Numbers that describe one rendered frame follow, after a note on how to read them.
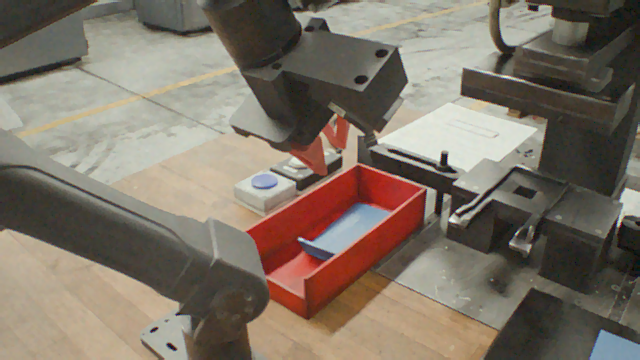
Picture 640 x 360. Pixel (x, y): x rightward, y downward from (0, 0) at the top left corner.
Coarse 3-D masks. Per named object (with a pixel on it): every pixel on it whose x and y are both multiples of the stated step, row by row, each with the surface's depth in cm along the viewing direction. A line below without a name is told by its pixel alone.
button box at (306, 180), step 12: (336, 120) 108; (336, 156) 88; (276, 168) 85; (288, 168) 84; (300, 168) 84; (336, 168) 88; (300, 180) 82; (312, 180) 84; (324, 180) 86; (300, 192) 83
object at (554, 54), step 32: (544, 32) 61; (576, 32) 55; (608, 32) 68; (480, 64) 63; (512, 64) 63; (544, 64) 54; (576, 64) 52; (480, 96) 62; (512, 96) 59; (544, 96) 57; (576, 96) 54; (608, 96) 54; (608, 128) 53
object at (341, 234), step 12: (360, 204) 79; (348, 216) 76; (360, 216) 76; (372, 216) 76; (384, 216) 76; (336, 228) 74; (348, 228) 74; (300, 240) 67; (324, 240) 71; (336, 240) 71; (348, 240) 71; (312, 252) 69; (324, 252) 66; (336, 252) 65
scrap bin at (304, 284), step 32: (320, 192) 74; (352, 192) 80; (384, 192) 78; (416, 192) 74; (256, 224) 65; (288, 224) 70; (320, 224) 75; (384, 224) 66; (416, 224) 74; (288, 256) 69; (352, 256) 62; (384, 256) 69; (288, 288) 60; (320, 288) 59
